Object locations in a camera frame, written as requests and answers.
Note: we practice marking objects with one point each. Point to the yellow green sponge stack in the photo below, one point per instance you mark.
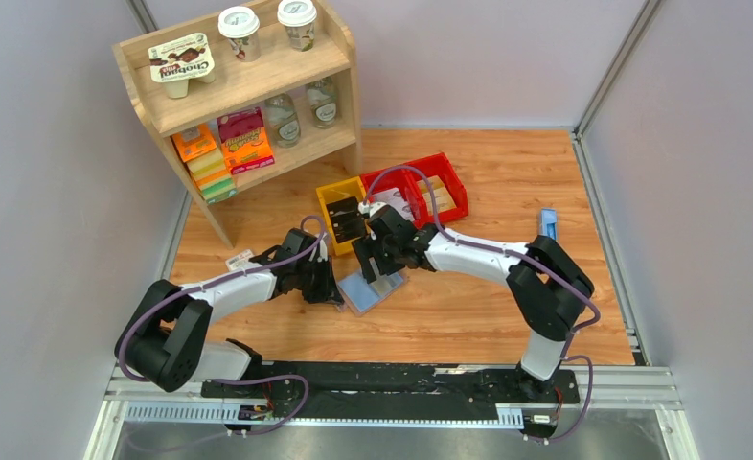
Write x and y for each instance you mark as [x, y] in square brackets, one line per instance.
[211, 177]

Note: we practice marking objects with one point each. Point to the glass jar left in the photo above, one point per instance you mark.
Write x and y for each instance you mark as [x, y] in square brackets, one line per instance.
[282, 120]

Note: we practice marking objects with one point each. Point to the glass jar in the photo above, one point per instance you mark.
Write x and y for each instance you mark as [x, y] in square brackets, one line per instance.
[282, 120]
[322, 99]

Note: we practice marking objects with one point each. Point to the paper coffee cup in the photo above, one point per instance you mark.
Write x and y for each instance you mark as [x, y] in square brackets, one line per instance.
[239, 26]
[298, 18]

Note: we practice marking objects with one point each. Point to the orange pink snack box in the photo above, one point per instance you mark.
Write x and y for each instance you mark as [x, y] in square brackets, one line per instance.
[243, 141]

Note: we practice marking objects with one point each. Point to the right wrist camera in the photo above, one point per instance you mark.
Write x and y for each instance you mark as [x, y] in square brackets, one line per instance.
[368, 209]

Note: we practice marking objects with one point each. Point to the yellow bin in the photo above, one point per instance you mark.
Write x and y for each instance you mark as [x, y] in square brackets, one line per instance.
[336, 191]

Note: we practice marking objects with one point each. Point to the paper coffee cup left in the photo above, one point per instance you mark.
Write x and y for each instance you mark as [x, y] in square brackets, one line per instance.
[239, 26]

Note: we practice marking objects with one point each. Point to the red bin middle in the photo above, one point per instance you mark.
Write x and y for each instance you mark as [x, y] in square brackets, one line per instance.
[407, 184]

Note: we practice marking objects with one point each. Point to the white cards in bin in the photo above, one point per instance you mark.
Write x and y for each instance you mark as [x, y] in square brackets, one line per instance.
[395, 199]

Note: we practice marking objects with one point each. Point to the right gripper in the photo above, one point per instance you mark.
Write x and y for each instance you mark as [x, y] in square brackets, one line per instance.
[365, 251]

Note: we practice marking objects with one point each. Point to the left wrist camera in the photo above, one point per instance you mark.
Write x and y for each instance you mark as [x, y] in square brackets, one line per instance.
[320, 253]

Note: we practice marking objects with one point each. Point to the red bin right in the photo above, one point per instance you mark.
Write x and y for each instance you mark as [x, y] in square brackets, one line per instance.
[449, 190]

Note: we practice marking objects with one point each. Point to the glass jar right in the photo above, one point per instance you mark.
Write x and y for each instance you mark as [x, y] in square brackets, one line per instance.
[322, 99]

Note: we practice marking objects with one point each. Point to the tan cards in bin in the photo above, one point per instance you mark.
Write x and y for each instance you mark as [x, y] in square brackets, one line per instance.
[444, 200]

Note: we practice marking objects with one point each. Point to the black cards in bin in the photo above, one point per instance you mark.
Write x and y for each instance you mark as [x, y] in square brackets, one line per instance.
[346, 222]

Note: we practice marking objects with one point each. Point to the red bin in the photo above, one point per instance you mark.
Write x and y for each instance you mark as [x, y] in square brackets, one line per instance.
[407, 184]
[449, 190]

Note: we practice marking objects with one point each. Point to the blue flat box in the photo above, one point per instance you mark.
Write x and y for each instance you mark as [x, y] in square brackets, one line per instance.
[548, 223]

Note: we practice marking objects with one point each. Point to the wooden shelf unit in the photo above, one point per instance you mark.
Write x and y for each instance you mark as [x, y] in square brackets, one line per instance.
[239, 85]

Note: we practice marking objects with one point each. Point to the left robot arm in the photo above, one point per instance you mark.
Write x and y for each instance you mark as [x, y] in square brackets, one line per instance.
[165, 341]

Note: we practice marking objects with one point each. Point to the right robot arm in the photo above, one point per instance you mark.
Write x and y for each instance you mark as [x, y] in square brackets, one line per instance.
[549, 288]

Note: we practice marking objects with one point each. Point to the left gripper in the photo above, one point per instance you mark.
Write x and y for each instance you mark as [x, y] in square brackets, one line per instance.
[329, 293]

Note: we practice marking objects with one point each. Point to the beige leather card holder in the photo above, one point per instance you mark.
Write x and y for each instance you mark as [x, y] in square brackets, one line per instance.
[357, 294]

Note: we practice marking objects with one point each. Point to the paper coffee cup right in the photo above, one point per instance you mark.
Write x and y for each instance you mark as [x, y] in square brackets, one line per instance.
[298, 18]

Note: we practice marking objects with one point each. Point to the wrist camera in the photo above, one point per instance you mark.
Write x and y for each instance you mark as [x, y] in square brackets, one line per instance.
[368, 209]
[320, 253]

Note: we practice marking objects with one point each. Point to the Chobani yogurt pack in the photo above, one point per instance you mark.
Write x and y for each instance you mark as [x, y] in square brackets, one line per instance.
[176, 63]

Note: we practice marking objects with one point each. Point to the pink card pack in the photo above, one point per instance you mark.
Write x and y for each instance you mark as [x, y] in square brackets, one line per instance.
[239, 261]

